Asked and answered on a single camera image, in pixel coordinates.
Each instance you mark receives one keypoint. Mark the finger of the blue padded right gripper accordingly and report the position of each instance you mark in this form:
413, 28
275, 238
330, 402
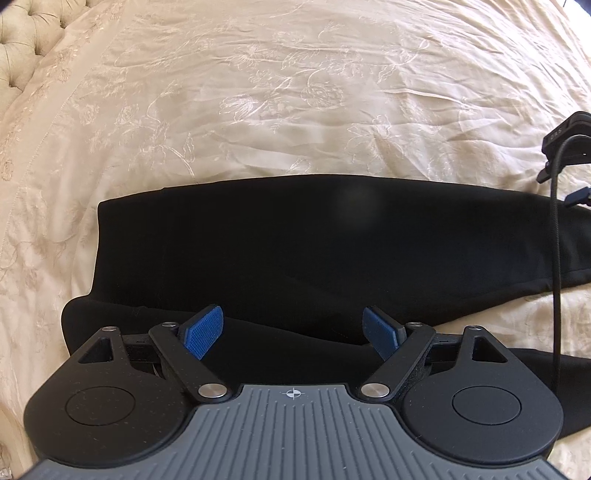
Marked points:
579, 197

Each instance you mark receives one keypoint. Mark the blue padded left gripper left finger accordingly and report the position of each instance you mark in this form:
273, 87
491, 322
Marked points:
201, 331

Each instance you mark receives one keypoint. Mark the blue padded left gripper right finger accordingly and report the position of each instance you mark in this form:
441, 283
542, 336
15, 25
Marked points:
385, 334

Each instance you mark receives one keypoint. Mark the black pants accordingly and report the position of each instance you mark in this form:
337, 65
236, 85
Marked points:
293, 262

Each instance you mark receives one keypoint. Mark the cream embroidered bedspread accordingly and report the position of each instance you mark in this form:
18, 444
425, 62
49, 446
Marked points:
141, 95

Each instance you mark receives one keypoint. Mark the beige tufted headboard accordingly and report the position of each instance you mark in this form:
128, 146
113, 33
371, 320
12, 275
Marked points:
29, 30

